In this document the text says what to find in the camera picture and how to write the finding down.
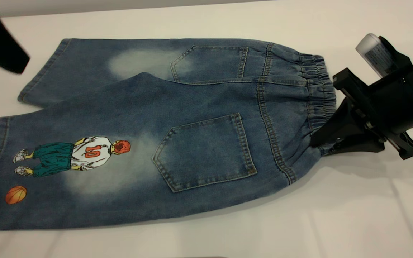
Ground blue denim shorts with print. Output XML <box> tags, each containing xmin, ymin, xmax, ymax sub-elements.
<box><xmin>0</xmin><ymin>38</ymin><xmax>338</xmax><ymax>230</ymax></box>

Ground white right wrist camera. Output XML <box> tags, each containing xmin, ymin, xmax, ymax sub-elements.
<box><xmin>355</xmin><ymin>33</ymin><xmax>413</xmax><ymax>78</ymax></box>

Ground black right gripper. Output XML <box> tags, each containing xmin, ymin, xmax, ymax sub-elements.
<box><xmin>310</xmin><ymin>56</ymin><xmax>413</xmax><ymax>160</ymax></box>

